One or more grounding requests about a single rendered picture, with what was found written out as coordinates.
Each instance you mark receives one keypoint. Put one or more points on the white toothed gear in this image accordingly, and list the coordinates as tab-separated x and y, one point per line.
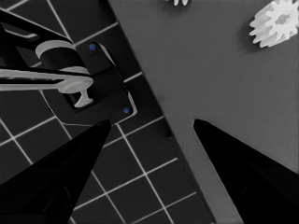
269	31
180	2

